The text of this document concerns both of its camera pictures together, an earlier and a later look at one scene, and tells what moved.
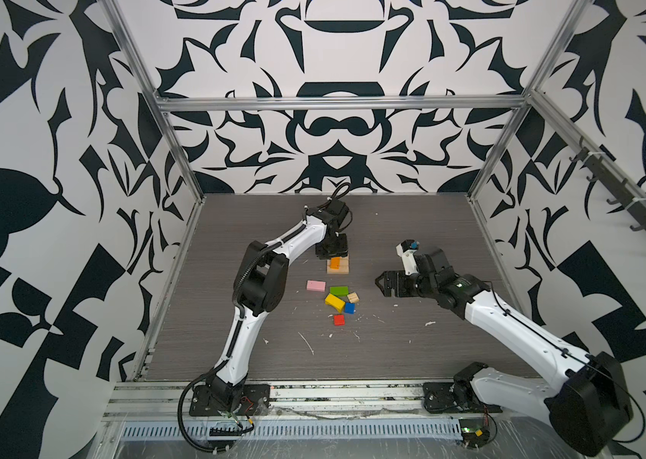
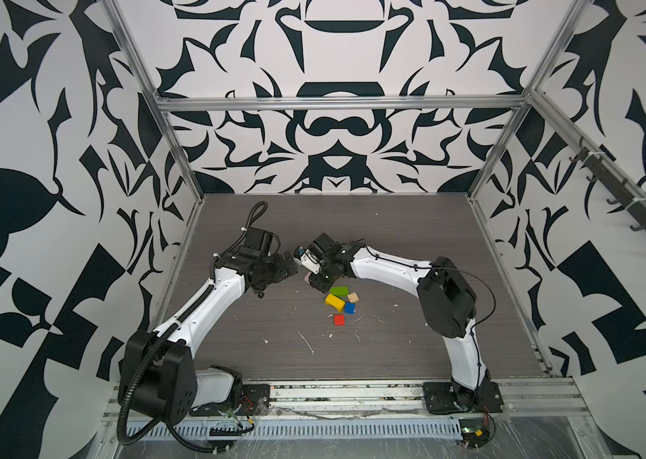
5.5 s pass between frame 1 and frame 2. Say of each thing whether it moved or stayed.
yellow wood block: stayed
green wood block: stayed
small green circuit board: stayed
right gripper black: moved
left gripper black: moved
